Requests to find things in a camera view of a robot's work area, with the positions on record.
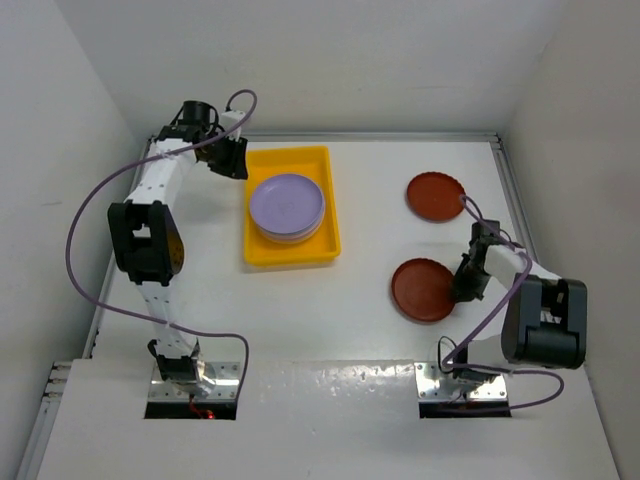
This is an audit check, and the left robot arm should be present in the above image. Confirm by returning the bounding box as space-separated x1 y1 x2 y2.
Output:
107 100 248 386

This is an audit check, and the lilac plate front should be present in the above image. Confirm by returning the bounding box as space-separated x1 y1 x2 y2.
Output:
251 215 324 240

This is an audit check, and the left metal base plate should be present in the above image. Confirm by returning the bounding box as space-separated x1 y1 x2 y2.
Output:
147 361 242 404

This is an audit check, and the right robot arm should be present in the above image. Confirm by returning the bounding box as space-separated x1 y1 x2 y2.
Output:
439 220 588 385

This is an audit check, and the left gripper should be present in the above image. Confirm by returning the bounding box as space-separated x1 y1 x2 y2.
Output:
199 130 247 180

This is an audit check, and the yellow plastic bin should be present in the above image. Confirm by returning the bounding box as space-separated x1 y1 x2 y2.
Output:
244 146 341 267

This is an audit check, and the blue plate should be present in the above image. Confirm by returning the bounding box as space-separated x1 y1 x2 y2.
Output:
258 225 320 244

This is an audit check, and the brown plate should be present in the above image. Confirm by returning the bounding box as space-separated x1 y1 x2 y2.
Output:
390 258 455 324
406 171 466 223

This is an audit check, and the metal base plate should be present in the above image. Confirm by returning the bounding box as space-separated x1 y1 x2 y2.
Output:
414 361 508 404
147 361 242 404

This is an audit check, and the lilac plate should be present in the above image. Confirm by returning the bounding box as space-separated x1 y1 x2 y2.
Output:
249 173 326 235
251 215 324 240

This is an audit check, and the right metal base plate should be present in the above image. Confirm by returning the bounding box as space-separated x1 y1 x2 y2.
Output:
414 361 508 404

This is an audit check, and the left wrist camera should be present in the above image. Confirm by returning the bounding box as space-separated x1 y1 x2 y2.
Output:
219 110 246 130

